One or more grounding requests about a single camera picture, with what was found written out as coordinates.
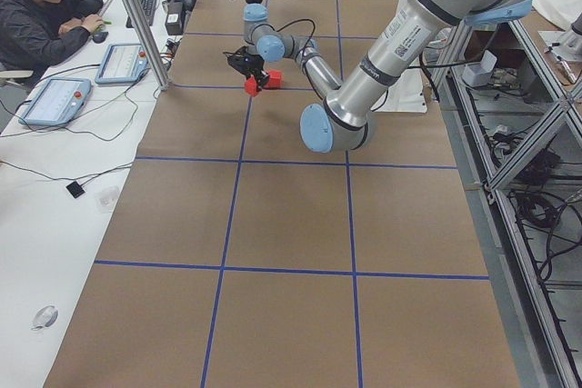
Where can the black keyboard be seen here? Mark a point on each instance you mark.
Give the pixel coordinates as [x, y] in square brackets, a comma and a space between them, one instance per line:
[145, 2]

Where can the black power adapter box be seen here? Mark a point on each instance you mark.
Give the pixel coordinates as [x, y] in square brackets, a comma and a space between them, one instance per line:
[175, 18]

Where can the aluminium table side frame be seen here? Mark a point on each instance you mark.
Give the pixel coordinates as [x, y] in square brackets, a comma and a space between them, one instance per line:
[518, 141]

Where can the blue teach pendant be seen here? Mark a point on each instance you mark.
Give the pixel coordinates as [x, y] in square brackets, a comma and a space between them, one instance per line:
[122, 64]
[57, 102]

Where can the small black square device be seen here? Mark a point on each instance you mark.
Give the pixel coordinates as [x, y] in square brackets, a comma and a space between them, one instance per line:
[75, 189]

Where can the small white box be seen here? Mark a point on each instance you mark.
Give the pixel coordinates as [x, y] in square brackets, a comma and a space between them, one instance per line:
[479, 73]

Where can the aluminium frame post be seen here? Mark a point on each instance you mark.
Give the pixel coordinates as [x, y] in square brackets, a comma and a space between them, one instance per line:
[147, 41]

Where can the black computer mouse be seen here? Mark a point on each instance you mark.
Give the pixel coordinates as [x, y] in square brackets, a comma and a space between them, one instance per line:
[99, 37]

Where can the clear tape roll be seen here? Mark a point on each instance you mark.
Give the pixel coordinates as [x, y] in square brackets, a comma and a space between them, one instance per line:
[44, 318]

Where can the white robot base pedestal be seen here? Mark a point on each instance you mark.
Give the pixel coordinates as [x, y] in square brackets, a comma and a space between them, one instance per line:
[407, 94]

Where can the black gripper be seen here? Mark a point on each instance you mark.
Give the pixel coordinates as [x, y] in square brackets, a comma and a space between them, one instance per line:
[251, 71]

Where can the far blue teach pendant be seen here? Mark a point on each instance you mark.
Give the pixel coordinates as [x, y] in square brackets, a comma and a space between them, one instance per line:
[122, 64]

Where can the clear plastic bag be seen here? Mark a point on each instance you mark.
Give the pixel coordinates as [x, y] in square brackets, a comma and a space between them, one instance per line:
[107, 198]

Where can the near blue teach pendant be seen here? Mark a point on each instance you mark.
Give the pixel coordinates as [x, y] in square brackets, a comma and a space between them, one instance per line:
[57, 102]

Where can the red block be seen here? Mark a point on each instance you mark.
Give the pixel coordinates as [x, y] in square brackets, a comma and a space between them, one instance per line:
[251, 87]

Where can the person in black jacket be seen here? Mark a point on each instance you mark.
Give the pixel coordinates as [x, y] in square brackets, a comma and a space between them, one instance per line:
[38, 34]

